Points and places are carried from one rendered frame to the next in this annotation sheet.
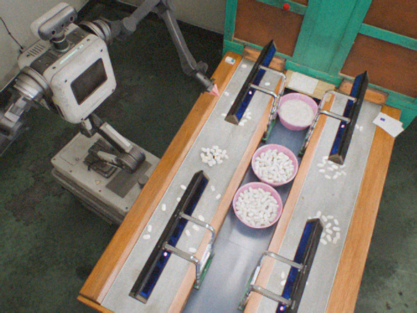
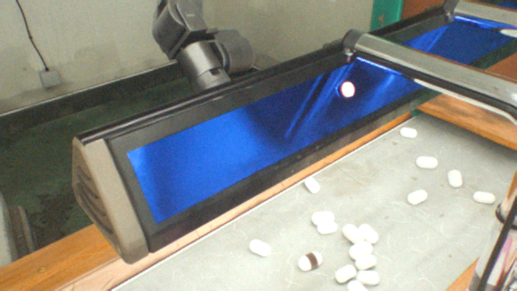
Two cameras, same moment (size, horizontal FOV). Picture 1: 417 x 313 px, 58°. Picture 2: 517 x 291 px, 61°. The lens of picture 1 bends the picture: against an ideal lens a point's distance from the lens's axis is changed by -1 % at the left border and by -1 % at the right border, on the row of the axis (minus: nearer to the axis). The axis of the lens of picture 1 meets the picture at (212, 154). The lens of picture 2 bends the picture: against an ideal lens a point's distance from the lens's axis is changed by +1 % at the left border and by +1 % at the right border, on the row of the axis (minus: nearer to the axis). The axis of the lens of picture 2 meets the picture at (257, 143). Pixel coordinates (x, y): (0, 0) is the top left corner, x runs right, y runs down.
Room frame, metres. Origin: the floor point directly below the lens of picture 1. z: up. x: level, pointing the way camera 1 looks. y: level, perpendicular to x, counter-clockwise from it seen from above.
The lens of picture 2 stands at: (1.06, -0.27, 1.24)
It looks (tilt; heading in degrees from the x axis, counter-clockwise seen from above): 34 degrees down; 28
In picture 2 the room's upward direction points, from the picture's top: straight up
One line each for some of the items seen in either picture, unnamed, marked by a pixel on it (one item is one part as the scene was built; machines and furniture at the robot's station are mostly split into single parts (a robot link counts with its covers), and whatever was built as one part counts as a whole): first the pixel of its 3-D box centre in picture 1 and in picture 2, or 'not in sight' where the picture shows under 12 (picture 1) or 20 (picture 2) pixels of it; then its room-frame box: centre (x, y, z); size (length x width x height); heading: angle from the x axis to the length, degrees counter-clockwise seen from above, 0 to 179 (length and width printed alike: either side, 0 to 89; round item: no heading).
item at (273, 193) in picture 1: (256, 207); not in sight; (0.86, -0.26, 0.72); 0.27 x 0.27 x 0.10
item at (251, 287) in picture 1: (269, 288); not in sight; (0.39, -0.29, 0.90); 0.20 x 0.19 x 0.45; 159
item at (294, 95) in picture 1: (296, 113); not in sight; (1.53, -0.52, 0.72); 0.27 x 0.27 x 0.10
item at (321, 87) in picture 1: (308, 85); not in sight; (1.73, -0.60, 0.77); 0.33 x 0.15 x 0.01; 69
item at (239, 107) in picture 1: (252, 79); (398, 56); (1.47, -0.20, 1.08); 0.62 x 0.08 x 0.07; 159
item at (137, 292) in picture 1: (172, 230); not in sight; (0.57, 0.15, 1.08); 0.62 x 0.08 x 0.07; 159
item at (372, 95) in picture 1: (363, 91); not in sight; (1.66, -0.94, 0.83); 0.30 x 0.06 x 0.07; 69
